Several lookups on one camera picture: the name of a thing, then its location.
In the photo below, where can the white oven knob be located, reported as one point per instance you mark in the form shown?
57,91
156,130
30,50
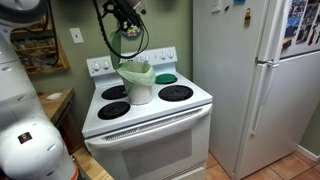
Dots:
145,58

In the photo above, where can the large black coil burner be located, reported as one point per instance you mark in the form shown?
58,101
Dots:
175,93

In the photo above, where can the white stove knob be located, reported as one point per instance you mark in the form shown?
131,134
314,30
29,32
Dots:
170,53
96,66
106,64
163,55

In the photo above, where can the wooden spice rack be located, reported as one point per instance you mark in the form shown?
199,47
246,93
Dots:
43,68

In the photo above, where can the small dark fridge magnet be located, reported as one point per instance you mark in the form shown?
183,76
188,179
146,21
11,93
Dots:
226,8

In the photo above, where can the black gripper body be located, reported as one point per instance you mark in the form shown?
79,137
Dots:
124,8

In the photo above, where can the white electric stove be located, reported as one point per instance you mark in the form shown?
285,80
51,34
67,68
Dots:
156,156

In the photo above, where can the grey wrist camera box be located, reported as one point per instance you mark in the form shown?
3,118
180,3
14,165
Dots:
140,6

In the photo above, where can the yellow black fridge magnet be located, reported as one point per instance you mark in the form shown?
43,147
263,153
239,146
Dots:
247,16

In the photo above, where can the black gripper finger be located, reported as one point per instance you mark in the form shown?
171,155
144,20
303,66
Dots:
133,22
123,24

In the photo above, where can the white refrigerator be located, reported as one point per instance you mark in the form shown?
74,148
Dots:
233,83

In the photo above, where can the dark green burner cover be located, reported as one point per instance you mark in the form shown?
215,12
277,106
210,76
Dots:
166,78

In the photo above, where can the white plastic bin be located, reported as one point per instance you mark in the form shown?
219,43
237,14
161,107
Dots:
141,96

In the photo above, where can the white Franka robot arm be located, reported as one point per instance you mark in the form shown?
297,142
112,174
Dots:
30,150

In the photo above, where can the small black coil burner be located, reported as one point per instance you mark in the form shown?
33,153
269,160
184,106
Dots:
113,93
114,110

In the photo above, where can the light green bin liner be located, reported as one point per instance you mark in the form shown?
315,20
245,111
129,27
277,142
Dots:
138,75

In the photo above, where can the orange fridge magnet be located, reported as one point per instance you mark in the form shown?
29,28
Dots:
286,43

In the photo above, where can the small white dish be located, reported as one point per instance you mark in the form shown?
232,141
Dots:
55,96

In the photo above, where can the white light switch plate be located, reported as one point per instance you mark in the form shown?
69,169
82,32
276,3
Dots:
76,35

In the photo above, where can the dark wooden side counter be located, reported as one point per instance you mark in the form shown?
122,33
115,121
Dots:
55,105

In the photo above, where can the colourful decorative wall plate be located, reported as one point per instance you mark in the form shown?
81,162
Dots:
133,32

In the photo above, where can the white paper note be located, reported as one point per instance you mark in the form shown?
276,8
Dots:
216,6

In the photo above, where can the light wooden countertop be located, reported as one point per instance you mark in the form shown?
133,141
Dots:
90,166

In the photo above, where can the fridge photo collage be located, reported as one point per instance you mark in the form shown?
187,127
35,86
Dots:
301,20

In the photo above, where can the blue fridge magnet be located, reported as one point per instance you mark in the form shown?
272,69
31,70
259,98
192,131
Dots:
239,1

